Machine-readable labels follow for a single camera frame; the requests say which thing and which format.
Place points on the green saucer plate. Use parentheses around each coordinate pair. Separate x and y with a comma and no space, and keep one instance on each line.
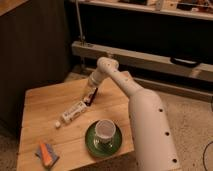
(101,150)

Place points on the metal vertical pole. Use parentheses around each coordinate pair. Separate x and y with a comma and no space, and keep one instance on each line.
(82,37)

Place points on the white cup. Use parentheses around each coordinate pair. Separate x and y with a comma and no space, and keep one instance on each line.
(105,131)

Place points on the black handle on shelf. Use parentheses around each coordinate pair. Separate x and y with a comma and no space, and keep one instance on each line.
(189,64)

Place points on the wooden shelf rack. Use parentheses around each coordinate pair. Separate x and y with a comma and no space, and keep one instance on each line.
(144,38)

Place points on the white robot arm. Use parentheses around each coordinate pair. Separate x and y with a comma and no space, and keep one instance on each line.
(153,142)

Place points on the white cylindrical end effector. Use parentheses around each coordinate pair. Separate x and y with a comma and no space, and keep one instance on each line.
(96,78)

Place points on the beige pusher tip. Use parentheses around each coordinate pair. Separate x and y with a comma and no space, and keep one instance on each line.
(88,91)

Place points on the white tube bottle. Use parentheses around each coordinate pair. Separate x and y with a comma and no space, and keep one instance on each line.
(70,114)

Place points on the orange and blue sponge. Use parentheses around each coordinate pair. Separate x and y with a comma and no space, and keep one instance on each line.
(47,155)

